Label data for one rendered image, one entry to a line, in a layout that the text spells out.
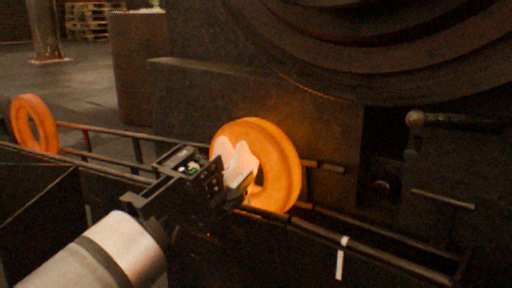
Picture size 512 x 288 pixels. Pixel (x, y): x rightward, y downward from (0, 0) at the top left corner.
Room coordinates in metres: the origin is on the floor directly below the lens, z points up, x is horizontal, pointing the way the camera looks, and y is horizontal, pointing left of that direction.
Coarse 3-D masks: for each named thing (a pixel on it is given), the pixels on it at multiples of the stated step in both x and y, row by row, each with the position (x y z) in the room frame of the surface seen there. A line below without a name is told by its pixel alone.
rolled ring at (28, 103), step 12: (24, 96) 0.97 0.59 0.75; (36, 96) 0.98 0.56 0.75; (12, 108) 1.01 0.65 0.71; (24, 108) 0.96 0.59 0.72; (36, 108) 0.94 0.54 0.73; (12, 120) 1.02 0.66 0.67; (24, 120) 1.02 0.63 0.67; (36, 120) 0.93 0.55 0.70; (48, 120) 0.94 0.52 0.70; (24, 132) 1.02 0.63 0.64; (48, 132) 0.92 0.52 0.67; (24, 144) 1.00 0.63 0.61; (36, 144) 1.01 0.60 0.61; (48, 144) 0.92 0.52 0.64
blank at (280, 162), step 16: (224, 128) 0.55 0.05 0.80; (240, 128) 0.53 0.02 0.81; (256, 128) 0.51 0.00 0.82; (272, 128) 0.52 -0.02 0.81; (256, 144) 0.51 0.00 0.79; (272, 144) 0.49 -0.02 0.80; (288, 144) 0.50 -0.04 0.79; (272, 160) 0.49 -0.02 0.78; (288, 160) 0.49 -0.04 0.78; (272, 176) 0.49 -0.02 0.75; (288, 176) 0.48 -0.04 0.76; (256, 192) 0.51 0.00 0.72; (272, 192) 0.49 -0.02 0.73; (288, 192) 0.48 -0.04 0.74; (272, 208) 0.49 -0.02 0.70
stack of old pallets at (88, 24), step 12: (72, 12) 10.09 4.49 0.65; (84, 12) 9.65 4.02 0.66; (96, 12) 10.24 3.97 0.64; (72, 24) 10.12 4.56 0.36; (84, 24) 9.75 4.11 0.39; (96, 24) 9.65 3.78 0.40; (72, 36) 9.96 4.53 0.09; (84, 36) 9.72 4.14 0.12; (96, 36) 10.26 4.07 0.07; (108, 36) 10.10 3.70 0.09
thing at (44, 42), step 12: (36, 0) 6.47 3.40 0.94; (48, 0) 6.61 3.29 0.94; (36, 12) 6.37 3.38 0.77; (48, 12) 6.59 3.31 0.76; (36, 24) 6.31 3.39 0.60; (48, 24) 6.56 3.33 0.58; (36, 36) 6.38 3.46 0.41; (48, 36) 6.53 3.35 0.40; (36, 48) 6.43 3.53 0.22; (48, 48) 6.51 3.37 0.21; (60, 48) 6.54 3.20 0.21; (36, 60) 6.33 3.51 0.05; (48, 60) 6.46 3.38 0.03; (60, 60) 6.48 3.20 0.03; (72, 60) 6.60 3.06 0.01
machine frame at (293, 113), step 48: (192, 0) 0.76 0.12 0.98; (192, 48) 0.76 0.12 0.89; (240, 48) 0.69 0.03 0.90; (192, 96) 0.69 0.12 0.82; (240, 96) 0.62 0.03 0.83; (288, 96) 0.56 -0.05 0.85; (480, 96) 0.46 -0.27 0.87; (336, 144) 0.51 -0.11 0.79; (384, 144) 0.56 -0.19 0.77; (432, 144) 0.44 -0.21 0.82; (480, 144) 0.41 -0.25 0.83; (336, 192) 0.51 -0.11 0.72; (480, 192) 0.40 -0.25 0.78; (384, 240) 0.46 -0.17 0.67; (480, 240) 0.40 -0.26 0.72
